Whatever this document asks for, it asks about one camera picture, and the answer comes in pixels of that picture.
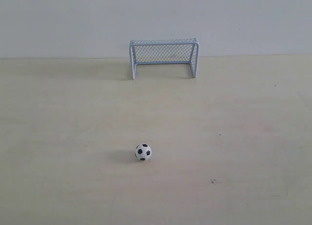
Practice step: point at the black and white mini football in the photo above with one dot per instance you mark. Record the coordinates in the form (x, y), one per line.
(143, 152)

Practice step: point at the small white mesh goal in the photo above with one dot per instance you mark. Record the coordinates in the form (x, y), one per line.
(174, 51)

